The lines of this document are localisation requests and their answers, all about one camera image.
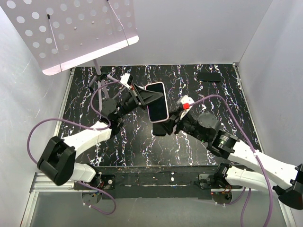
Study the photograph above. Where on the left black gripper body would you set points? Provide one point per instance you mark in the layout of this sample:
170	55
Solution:
135	94

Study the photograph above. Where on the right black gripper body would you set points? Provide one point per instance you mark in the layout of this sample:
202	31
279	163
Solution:
185	124

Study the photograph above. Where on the bare black phone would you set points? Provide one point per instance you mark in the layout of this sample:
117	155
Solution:
209	76

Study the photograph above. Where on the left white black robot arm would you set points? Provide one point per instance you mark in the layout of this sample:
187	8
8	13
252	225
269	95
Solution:
58	160

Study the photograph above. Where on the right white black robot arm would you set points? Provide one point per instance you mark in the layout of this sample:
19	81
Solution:
263	173

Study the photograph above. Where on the music stand tripod pole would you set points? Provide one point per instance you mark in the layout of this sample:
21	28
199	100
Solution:
100	79

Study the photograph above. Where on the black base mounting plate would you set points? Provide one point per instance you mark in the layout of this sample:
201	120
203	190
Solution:
160	192

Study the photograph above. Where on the perforated music stand desk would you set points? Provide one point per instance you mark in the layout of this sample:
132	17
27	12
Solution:
62	34

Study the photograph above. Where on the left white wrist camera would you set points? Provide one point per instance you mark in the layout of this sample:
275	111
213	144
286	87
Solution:
126	80

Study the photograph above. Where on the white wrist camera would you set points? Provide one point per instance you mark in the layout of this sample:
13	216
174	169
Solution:
184	103
126	80

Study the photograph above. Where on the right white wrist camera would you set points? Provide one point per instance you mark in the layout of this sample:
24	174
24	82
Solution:
184	103

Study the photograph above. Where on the right aluminium side rail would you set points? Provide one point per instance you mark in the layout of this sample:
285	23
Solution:
236	69

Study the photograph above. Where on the aluminium side rail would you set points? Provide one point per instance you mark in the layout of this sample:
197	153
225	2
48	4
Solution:
57	102
236	69

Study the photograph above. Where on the left aluminium side rail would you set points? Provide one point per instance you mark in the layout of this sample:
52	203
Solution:
57	102

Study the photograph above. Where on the aluminium front rail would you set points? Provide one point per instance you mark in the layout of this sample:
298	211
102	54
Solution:
47	182

